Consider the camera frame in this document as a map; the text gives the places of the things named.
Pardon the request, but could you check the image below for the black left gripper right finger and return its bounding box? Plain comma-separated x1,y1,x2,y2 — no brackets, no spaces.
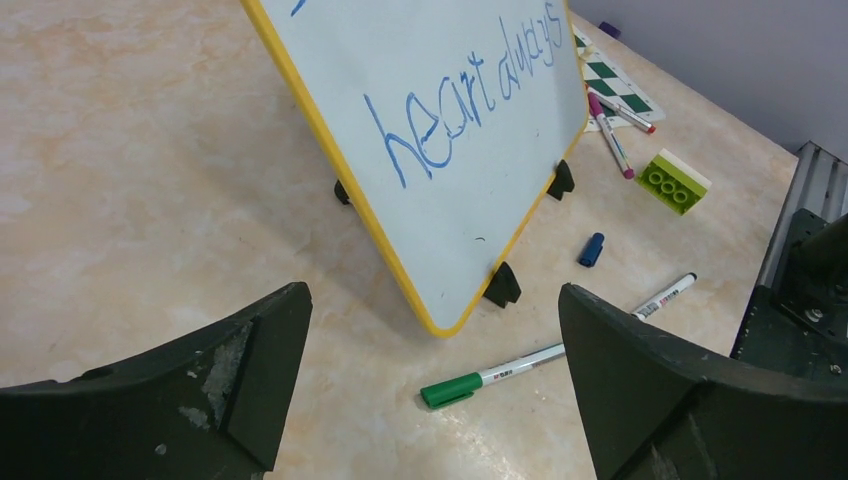
558,284,847,479

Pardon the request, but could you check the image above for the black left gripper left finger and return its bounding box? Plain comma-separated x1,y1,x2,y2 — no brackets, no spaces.
1,282,313,479

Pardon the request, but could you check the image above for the blue marker cap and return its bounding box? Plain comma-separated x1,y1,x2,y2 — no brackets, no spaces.
578,232,605,268

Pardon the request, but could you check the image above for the yellow framed whiteboard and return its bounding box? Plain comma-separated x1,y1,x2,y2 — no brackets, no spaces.
243,1,588,337

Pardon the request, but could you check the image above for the black whiteboard foot clip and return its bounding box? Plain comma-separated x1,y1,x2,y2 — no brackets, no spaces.
483,262,522,309

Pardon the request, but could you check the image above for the black capped marker pen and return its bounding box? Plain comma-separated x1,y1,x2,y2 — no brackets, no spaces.
631,272,698,321

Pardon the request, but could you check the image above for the green capped marker pen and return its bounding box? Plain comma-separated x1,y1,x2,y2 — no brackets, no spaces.
419,343,565,410

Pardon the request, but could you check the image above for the green white toy brick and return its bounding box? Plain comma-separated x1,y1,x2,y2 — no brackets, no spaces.
636,148,712,216

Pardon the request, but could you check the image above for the red capped marker pen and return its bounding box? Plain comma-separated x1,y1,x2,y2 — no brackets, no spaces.
598,96,656,134

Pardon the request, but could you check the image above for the purple capped marker pen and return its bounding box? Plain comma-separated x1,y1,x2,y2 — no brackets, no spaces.
588,91,635,180

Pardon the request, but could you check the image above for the green white chess mat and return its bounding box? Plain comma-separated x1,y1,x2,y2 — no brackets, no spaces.
572,26,665,130

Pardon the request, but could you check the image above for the purple small object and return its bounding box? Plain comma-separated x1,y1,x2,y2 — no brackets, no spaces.
598,21,621,39

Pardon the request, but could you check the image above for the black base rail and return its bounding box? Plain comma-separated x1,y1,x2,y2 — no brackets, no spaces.
730,209,847,388

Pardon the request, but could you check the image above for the silver whiteboard stand frame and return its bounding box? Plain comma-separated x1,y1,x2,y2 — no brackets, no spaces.
334,180,351,205

